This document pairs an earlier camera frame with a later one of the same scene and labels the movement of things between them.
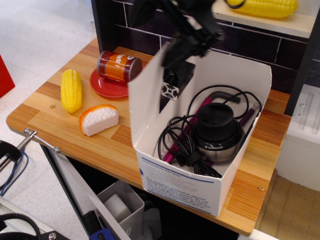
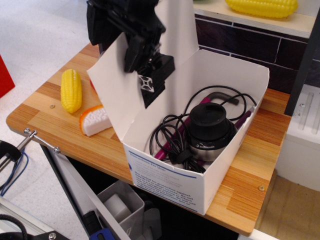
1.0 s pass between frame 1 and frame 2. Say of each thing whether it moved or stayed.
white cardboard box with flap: moved
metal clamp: stayed
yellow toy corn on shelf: stayed
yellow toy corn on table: stayed
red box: stayed
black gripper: moved
